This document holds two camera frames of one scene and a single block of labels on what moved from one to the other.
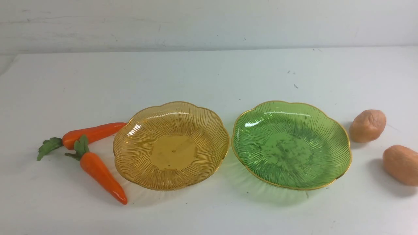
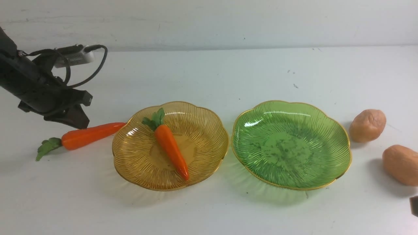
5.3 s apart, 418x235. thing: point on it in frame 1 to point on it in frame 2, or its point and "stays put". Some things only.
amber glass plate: x=176 y=146 stays put
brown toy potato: x=368 y=126 stays put
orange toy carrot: x=94 y=165 to x=156 y=122
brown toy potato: x=402 y=163 stays put
